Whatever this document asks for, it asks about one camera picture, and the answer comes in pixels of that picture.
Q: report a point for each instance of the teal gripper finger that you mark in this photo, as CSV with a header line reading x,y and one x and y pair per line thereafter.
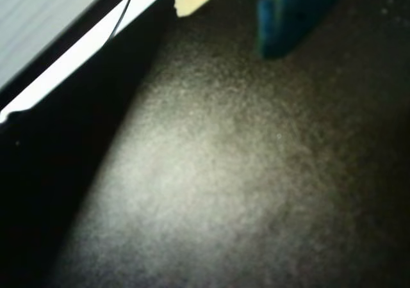
x,y
288,16

